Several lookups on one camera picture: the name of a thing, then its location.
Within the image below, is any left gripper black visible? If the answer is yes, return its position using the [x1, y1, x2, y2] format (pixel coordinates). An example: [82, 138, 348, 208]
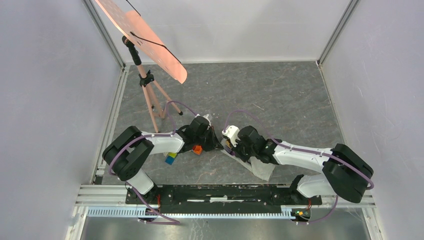
[194, 125, 223, 152]

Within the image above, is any grey cloth napkin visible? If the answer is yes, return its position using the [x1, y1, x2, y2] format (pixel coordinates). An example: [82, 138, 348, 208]
[222, 150, 275, 182]

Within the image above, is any purple fork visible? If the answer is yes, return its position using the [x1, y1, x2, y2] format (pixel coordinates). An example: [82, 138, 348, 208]
[221, 138, 235, 156]

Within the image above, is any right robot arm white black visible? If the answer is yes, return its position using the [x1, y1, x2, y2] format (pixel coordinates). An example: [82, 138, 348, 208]
[222, 125, 374, 204]

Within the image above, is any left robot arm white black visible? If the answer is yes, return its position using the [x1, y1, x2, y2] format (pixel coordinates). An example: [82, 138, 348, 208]
[101, 115, 223, 204]

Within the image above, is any colourful toy block pile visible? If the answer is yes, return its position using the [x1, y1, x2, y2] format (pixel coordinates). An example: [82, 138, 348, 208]
[164, 145, 203, 165]

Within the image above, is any pink perforated music stand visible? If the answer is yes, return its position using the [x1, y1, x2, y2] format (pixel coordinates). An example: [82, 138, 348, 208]
[96, 0, 188, 133]

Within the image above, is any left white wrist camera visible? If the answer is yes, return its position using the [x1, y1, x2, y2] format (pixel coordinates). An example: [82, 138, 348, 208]
[194, 114, 212, 126]

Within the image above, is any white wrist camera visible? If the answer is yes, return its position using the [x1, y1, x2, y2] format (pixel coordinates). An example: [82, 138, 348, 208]
[194, 114, 212, 126]
[221, 125, 240, 147]

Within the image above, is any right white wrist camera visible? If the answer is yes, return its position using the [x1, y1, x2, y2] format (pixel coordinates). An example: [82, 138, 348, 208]
[221, 125, 240, 147]

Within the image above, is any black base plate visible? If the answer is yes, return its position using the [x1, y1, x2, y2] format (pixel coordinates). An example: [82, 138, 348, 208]
[143, 183, 323, 214]

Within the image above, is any black cord on stand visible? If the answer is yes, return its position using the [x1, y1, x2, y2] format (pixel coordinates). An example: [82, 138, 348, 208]
[125, 0, 182, 65]

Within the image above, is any aluminium frame rail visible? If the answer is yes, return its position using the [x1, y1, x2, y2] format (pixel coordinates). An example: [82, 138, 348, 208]
[75, 184, 376, 223]

